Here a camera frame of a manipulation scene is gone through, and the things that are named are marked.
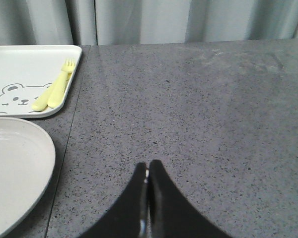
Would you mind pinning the beige round plate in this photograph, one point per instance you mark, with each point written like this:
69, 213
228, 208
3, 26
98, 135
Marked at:
27, 160

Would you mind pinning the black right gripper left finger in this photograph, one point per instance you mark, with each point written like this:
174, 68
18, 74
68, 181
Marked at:
128, 216

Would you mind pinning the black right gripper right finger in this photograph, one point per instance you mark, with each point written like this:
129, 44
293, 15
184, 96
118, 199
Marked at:
171, 214

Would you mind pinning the yellow plastic fork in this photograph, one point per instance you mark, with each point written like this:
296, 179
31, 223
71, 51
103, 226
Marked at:
57, 94

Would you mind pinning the white bear-print tray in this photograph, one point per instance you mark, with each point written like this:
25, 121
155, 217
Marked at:
26, 72

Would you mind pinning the grey curtain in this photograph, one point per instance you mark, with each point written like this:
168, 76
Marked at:
117, 22

